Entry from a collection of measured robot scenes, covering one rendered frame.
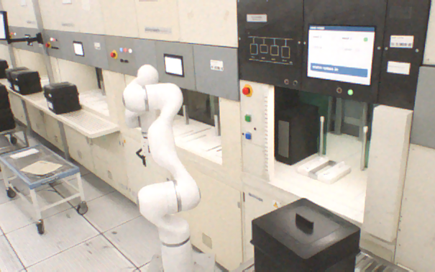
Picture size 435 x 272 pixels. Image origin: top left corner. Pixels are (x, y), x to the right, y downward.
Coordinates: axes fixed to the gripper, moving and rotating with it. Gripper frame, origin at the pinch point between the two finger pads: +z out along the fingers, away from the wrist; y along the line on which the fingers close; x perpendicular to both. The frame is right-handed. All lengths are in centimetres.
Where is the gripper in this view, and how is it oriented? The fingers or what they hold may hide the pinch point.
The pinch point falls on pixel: (153, 162)
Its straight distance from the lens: 201.8
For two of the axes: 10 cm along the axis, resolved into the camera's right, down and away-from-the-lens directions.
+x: -2.8, -3.2, 9.1
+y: 9.6, -1.5, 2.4
